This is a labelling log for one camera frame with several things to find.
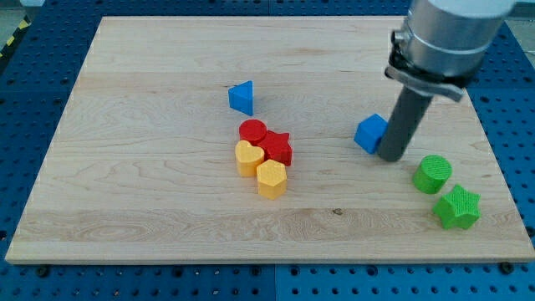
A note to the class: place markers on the green star block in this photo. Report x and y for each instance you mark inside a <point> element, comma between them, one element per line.
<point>458,208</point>

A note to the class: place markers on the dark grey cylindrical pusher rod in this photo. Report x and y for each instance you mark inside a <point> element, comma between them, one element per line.
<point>408,112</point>

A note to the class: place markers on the green cylinder block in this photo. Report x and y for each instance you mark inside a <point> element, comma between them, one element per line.
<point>432,174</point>

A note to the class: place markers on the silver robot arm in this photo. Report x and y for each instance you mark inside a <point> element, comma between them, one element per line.
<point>437,51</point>

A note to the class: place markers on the red star block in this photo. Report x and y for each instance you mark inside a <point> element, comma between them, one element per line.
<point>276,147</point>

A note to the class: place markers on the light wooden board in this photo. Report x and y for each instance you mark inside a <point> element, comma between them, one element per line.
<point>142,168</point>

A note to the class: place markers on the blue cube block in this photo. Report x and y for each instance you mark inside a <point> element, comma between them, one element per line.
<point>369,133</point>

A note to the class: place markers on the yellow hexagon block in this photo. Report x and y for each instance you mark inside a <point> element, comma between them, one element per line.
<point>272,179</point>

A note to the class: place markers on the blue triangle block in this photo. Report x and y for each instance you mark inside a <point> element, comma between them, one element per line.
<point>241,98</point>

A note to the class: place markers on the yellow heart block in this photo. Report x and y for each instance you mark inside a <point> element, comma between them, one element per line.
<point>248,158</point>

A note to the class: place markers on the red cylinder block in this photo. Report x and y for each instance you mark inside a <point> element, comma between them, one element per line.
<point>253,131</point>

